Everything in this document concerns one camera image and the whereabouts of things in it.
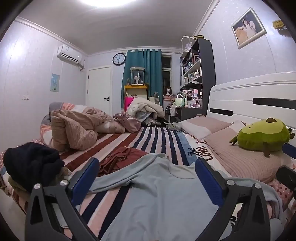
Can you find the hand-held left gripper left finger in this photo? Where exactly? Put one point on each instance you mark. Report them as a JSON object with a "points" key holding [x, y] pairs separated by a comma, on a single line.
{"points": [[85, 176]]}

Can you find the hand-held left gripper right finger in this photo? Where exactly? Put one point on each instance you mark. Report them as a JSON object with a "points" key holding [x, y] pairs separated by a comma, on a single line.
{"points": [[208, 180]]}

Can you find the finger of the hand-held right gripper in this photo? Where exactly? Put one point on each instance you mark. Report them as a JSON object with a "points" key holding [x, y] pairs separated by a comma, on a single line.
{"points": [[286, 178], [290, 151]]}

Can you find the light blue shirt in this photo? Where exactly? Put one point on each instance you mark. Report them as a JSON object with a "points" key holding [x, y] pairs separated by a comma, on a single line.
{"points": [[161, 204]]}

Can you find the green avocado plush toy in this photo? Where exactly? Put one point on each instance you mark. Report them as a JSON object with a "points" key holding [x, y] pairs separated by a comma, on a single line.
{"points": [[261, 136]]}

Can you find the large pink pillow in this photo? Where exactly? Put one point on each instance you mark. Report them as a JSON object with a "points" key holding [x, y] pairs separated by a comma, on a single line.
{"points": [[242, 162]]}

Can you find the maroon garment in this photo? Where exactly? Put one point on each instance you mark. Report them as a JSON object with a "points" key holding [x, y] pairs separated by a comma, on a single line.
{"points": [[124, 160]]}

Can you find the crumpled pink duvet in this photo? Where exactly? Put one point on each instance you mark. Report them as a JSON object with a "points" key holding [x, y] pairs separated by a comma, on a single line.
{"points": [[69, 129]]}

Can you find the dark navy garment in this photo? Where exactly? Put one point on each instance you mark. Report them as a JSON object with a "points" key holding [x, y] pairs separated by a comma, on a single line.
{"points": [[32, 162]]}

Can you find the small pink pillow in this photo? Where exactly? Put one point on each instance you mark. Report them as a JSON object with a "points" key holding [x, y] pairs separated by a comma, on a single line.
{"points": [[201, 125]]}

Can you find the pink handbag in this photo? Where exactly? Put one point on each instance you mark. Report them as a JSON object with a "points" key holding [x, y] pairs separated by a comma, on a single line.
{"points": [[129, 121]]}

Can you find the patterned peach quilt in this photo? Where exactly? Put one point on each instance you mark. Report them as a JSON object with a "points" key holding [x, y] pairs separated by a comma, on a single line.
{"points": [[69, 107]]}

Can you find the striped blanket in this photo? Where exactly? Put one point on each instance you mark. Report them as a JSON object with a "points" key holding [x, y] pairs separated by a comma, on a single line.
{"points": [[150, 139]]}

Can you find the white bed headboard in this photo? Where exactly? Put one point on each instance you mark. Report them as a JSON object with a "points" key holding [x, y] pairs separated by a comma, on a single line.
{"points": [[231, 97]]}

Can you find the magenta bag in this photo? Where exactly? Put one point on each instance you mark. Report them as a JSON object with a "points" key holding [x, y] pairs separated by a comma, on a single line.
{"points": [[129, 104]]}

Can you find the mint green bag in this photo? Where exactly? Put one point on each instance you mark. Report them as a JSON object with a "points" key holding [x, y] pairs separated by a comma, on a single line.
{"points": [[179, 101]]}

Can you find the white door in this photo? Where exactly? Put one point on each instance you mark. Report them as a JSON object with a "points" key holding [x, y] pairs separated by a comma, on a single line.
{"points": [[99, 90]]}

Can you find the cream comforter pile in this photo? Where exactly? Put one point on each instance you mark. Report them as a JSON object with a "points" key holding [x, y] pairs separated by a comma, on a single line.
{"points": [[145, 106]]}

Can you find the mannequin head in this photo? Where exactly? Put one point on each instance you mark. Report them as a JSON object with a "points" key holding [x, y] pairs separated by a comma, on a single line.
{"points": [[168, 92]]}

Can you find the yellow cabinet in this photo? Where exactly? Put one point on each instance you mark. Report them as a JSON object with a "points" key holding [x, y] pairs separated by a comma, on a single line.
{"points": [[136, 87]]}

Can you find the window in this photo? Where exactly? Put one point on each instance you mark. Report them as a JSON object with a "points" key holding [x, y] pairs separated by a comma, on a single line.
{"points": [[167, 76]]}

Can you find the glass display case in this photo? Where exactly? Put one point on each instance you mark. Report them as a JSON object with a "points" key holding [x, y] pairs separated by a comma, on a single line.
{"points": [[138, 76]]}

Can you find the white air conditioner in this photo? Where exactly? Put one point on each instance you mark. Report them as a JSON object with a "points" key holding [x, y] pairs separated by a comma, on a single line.
{"points": [[69, 54]]}

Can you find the teal curtain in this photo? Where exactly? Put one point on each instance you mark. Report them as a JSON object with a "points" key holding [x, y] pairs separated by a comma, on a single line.
{"points": [[152, 69]]}

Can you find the ceiling light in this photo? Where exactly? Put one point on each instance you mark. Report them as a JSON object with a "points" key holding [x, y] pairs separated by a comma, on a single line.
{"points": [[111, 2]]}

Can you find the small blue wall poster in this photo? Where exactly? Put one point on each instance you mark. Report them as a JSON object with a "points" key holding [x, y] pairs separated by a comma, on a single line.
{"points": [[55, 82]]}

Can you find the round black wall clock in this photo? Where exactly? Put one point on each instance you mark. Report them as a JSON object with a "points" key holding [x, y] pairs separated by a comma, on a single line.
{"points": [[119, 59]]}

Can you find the yellow wall decoration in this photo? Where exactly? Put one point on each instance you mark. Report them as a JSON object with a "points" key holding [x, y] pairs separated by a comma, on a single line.
{"points": [[278, 23]]}

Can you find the framed wall picture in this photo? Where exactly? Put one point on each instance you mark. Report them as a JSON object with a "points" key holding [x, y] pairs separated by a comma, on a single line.
{"points": [[248, 27]]}

